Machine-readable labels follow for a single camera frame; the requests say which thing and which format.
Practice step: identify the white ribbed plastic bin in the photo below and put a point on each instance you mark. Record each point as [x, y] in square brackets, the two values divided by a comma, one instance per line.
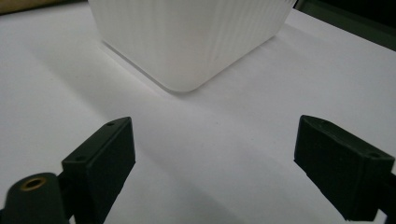
[190, 40]

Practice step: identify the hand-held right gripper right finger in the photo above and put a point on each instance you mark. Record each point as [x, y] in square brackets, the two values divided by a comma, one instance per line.
[339, 161]

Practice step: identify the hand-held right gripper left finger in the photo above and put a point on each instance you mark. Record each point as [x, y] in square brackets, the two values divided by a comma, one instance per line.
[99, 161]

